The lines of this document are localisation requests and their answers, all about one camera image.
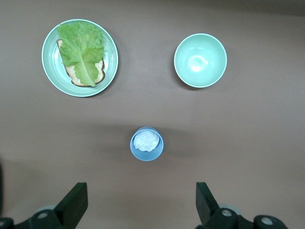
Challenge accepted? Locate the toasted bread slice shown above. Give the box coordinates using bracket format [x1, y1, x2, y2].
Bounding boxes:
[56, 39, 106, 88]

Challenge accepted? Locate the green bowl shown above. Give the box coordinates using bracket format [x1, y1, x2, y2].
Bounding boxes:
[173, 33, 228, 89]

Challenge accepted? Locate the blue cup with paper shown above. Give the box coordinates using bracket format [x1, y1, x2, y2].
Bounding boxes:
[130, 126, 164, 162]

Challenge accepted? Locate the green plate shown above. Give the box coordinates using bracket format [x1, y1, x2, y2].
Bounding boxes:
[41, 19, 119, 98]

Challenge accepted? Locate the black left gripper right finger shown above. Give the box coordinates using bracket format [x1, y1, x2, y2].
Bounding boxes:
[195, 182, 254, 229]

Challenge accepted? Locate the green lettuce leaf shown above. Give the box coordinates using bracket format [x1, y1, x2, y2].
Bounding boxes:
[57, 21, 105, 87]

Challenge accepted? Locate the crumpled white paper ball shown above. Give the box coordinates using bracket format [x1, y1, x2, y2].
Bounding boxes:
[132, 130, 160, 153]

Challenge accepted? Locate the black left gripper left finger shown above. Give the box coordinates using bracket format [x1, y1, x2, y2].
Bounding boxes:
[14, 182, 89, 229]

